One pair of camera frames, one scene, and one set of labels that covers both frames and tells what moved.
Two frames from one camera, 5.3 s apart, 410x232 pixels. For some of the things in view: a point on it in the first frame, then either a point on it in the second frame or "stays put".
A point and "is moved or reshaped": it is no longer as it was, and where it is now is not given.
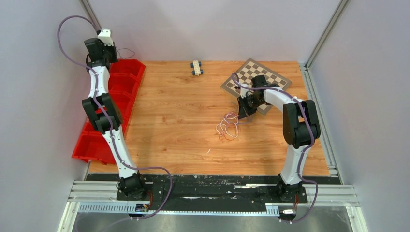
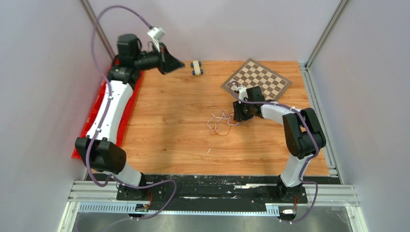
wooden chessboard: (243, 75) stays put
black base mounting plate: (212, 192) stays put
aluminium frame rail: (107, 191) stays put
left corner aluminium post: (89, 11) stays put
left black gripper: (112, 49) → (167, 63)
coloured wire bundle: (228, 128) is moved or reshaped
